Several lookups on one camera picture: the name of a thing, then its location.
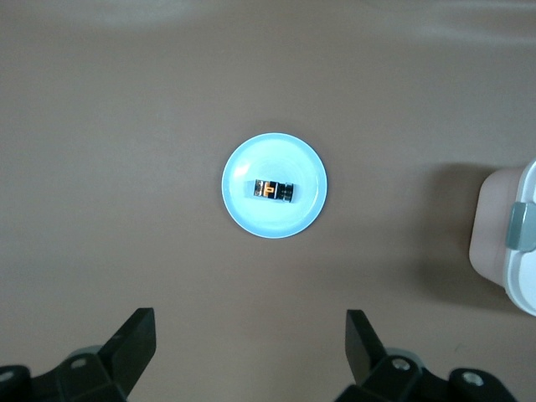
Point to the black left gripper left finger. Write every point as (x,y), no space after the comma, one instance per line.
(125,356)

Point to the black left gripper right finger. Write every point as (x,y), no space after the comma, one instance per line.
(372,368)

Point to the white lidded storage box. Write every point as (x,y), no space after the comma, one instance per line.
(523,276)

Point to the light blue round plate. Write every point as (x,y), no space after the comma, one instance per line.
(274,220)

